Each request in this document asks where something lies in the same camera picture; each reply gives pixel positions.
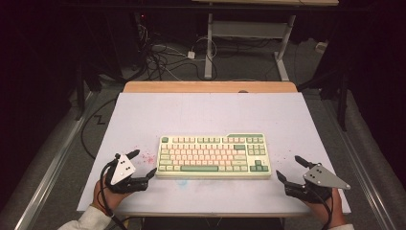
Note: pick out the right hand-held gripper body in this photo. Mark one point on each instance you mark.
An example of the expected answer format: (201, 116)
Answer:
(322, 177)

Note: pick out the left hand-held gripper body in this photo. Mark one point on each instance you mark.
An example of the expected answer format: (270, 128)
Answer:
(123, 171)

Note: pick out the cream and green mechanical keyboard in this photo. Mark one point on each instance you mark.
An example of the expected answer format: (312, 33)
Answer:
(213, 168)

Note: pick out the person's left hand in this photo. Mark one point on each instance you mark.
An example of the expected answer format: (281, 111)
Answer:
(107, 198)

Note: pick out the person's right hand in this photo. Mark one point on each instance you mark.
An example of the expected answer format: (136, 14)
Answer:
(333, 212)

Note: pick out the black metal stand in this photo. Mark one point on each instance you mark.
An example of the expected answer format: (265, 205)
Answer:
(79, 92)

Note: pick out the wooden table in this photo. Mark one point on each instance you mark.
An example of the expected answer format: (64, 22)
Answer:
(207, 87)

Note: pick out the white power adapter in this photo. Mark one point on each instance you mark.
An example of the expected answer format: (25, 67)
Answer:
(191, 55)

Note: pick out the metal floor rail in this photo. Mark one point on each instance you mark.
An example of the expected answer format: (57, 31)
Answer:
(51, 169)
(360, 166)

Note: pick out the white metal desk frame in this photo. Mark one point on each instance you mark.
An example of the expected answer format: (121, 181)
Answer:
(209, 48)

